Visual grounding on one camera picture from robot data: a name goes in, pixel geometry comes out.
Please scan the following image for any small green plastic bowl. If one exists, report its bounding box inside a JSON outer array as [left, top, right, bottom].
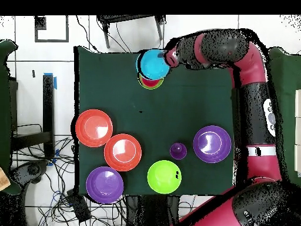
[[138, 72, 165, 90]]

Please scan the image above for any large purple plastic bowl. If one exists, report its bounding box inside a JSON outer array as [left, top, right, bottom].
[[193, 125, 232, 164], [85, 166, 124, 204]]

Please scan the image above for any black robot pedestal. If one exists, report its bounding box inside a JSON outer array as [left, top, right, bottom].
[[125, 195, 180, 226]]

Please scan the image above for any large green plastic bowl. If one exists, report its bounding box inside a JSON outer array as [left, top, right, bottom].
[[147, 159, 182, 194]]

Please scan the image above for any black square floor frame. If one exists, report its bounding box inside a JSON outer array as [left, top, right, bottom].
[[34, 15, 69, 43]]

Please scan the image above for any red plastic cup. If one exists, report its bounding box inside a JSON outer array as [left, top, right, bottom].
[[141, 78, 161, 87]]

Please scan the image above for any dark grey machine base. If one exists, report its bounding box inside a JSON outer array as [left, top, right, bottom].
[[9, 159, 49, 188]]

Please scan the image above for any black power strip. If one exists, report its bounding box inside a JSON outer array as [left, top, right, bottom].
[[66, 188, 92, 223]]

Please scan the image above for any thin black floor cable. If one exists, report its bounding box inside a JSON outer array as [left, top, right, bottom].
[[75, 15, 100, 53]]

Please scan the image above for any white box stack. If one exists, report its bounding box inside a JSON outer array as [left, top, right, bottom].
[[295, 89, 301, 177]]

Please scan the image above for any tan wooden board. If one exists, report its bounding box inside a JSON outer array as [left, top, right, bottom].
[[0, 167, 11, 191]]

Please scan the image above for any black metal beam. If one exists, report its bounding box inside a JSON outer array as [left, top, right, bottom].
[[42, 74, 55, 158], [11, 131, 51, 151]]

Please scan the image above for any dark green side table cloth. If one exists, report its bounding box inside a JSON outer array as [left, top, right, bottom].
[[267, 46, 301, 189], [0, 39, 22, 195]]

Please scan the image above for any black metal frame stand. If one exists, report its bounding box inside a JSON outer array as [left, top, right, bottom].
[[96, 15, 166, 49]]

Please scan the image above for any purple plastic cup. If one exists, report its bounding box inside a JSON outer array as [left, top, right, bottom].
[[169, 142, 188, 160]]

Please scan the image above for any large orange plastic bowl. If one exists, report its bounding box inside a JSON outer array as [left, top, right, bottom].
[[75, 109, 113, 148], [103, 133, 142, 172]]

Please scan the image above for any tangle of black cables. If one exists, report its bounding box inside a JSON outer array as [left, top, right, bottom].
[[11, 123, 128, 226]]

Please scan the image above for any small blue plastic bowl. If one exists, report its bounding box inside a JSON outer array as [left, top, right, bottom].
[[135, 48, 170, 81]]

